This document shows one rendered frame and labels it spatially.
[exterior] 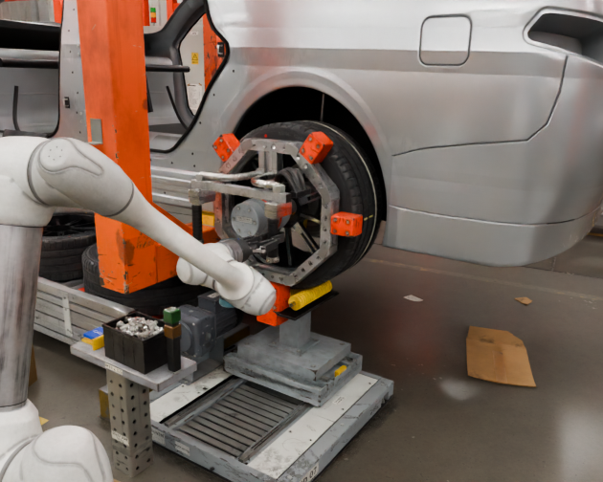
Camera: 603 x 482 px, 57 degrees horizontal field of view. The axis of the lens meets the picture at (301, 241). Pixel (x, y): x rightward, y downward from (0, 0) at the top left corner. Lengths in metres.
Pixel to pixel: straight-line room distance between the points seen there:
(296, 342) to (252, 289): 0.96
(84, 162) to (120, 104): 1.04
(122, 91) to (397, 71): 0.97
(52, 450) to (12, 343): 0.23
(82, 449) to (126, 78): 1.37
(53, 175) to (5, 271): 0.24
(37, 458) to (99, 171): 0.54
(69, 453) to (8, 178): 0.53
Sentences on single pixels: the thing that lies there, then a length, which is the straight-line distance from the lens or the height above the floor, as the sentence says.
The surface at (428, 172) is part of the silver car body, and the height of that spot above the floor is 1.04.
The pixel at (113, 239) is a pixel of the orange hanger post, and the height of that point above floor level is 0.74.
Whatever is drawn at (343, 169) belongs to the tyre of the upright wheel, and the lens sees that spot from 2.01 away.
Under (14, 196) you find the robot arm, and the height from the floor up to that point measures 1.11.
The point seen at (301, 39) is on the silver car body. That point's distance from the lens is 2.21.
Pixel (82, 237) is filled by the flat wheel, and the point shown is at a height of 0.50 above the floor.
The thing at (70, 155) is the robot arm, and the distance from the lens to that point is 1.10.
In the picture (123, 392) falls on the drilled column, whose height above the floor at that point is 0.33.
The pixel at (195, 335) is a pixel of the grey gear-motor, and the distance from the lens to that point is 2.32.
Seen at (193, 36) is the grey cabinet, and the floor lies 1.77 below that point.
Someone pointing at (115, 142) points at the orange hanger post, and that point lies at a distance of 2.14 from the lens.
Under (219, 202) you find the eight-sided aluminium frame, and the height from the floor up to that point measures 0.86.
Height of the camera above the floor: 1.34
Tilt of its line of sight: 16 degrees down
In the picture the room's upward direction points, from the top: 1 degrees clockwise
